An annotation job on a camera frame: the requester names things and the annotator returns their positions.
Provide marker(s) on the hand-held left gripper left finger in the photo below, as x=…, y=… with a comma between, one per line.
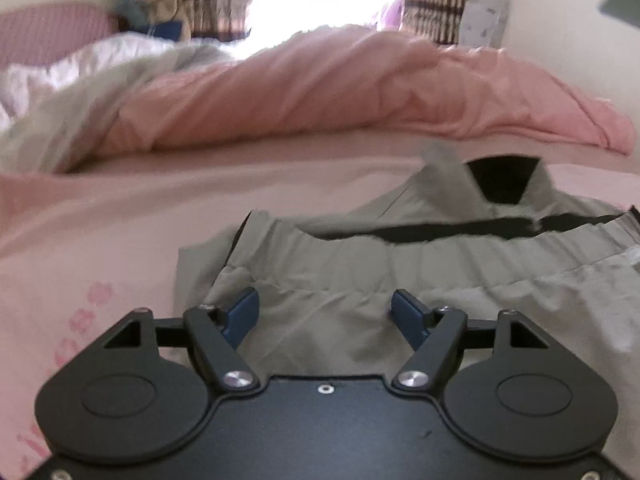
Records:
x=244, y=312

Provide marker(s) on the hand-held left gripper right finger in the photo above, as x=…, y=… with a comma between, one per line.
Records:
x=406, y=312

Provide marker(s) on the grey and black jacket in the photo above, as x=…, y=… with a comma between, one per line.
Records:
x=450, y=270

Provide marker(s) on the pink printed bed sheet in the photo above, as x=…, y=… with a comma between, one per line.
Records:
x=100, y=225

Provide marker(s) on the pink blanket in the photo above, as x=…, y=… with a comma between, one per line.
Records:
x=350, y=90

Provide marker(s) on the white quilt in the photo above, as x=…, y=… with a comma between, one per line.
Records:
x=65, y=95

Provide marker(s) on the pink soft object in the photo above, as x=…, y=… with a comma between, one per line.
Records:
x=392, y=12

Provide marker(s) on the pink quilted headboard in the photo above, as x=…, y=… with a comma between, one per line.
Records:
x=50, y=30

